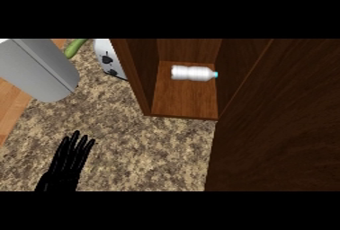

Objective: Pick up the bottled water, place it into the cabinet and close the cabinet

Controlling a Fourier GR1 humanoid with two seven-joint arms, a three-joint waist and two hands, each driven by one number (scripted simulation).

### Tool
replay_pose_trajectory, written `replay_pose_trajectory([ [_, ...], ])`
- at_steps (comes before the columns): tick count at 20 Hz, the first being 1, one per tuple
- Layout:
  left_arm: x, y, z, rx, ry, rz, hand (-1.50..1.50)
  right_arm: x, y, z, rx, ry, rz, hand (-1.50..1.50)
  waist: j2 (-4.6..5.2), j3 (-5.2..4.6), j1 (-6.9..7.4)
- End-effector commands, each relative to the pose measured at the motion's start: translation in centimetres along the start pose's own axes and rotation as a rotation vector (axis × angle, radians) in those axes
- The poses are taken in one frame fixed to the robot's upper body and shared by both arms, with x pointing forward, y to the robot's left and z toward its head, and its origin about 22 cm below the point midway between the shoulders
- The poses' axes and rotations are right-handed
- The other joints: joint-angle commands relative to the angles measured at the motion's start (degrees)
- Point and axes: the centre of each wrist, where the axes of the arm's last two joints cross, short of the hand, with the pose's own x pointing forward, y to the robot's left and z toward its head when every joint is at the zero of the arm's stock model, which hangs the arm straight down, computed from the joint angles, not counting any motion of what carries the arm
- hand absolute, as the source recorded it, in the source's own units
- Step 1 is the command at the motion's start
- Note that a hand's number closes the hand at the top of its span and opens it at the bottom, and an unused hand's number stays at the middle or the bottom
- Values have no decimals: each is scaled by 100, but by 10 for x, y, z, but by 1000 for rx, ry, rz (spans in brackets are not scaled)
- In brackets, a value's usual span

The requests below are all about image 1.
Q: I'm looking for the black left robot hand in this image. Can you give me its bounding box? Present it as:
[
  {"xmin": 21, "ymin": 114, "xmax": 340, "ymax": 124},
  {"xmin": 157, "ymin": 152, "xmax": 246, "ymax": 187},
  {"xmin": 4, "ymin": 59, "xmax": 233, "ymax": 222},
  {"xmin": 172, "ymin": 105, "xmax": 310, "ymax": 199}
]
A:
[{"xmin": 33, "ymin": 129, "xmax": 98, "ymax": 192}]

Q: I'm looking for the brown wooden cabinet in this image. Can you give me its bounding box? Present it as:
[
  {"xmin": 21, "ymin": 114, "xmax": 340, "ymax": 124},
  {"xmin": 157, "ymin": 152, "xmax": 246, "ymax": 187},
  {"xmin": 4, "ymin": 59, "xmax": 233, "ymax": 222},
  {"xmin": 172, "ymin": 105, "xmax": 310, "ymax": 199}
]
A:
[{"xmin": 110, "ymin": 38, "xmax": 274, "ymax": 121}]

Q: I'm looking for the clear plastic water bottle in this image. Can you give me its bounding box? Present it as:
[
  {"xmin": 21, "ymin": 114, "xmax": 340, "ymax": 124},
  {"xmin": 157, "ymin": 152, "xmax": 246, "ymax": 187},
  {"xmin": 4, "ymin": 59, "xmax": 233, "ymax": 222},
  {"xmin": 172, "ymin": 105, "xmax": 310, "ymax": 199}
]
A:
[{"xmin": 171, "ymin": 64, "xmax": 221, "ymax": 83}]

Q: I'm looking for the brown wooden cabinet door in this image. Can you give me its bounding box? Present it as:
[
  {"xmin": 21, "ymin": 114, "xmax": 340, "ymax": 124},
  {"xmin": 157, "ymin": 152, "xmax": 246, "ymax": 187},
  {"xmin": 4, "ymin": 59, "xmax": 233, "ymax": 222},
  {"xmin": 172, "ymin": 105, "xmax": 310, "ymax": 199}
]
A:
[{"xmin": 203, "ymin": 38, "xmax": 340, "ymax": 192}]

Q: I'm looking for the grey rounded appliance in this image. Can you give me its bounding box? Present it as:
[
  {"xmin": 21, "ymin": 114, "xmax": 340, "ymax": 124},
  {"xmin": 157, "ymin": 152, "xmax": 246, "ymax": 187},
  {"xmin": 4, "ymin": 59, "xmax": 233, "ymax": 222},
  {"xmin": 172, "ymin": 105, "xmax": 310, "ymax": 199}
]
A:
[{"xmin": 0, "ymin": 38, "xmax": 83, "ymax": 103}]

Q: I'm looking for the white toaster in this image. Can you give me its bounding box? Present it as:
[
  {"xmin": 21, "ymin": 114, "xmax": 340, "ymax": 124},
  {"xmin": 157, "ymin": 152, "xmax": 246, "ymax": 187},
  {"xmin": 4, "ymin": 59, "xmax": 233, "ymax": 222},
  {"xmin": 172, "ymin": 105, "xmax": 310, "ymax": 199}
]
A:
[{"xmin": 92, "ymin": 38, "xmax": 131, "ymax": 81}]

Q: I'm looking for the green vegetable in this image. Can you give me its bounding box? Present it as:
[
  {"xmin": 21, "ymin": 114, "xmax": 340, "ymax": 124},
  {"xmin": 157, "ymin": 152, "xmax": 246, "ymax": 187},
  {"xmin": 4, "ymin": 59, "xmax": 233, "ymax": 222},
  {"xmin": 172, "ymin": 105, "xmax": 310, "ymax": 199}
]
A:
[{"xmin": 63, "ymin": 38, "xmax": 91, "ymax": 59}]

